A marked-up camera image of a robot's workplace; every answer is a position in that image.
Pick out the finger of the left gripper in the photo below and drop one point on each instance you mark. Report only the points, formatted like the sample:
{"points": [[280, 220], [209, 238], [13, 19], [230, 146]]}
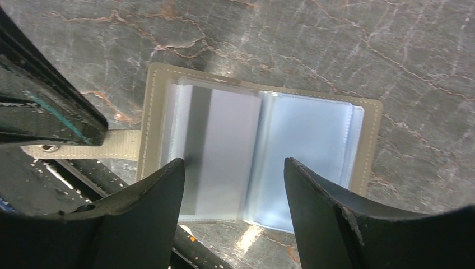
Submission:
{"points": [[38, 187], [38, 105]]}

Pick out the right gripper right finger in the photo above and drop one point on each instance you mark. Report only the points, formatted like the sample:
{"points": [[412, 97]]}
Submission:
{"points": [[336, 228]]}

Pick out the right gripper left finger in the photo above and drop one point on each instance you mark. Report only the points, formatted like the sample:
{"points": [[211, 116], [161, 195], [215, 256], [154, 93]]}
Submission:
{"points": [[132, 228]]}

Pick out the white card with stripe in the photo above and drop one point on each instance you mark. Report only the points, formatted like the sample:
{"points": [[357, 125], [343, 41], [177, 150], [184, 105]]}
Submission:
{"points": [[217, 139]]}

